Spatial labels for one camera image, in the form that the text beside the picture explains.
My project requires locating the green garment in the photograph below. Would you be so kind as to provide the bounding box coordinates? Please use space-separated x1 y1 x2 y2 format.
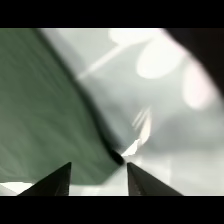
0 27 126 186

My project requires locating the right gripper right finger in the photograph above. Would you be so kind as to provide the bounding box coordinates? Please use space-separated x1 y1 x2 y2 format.
126 162 184 197

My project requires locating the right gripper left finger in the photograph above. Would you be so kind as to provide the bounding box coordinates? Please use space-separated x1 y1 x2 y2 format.
18 161 73 197

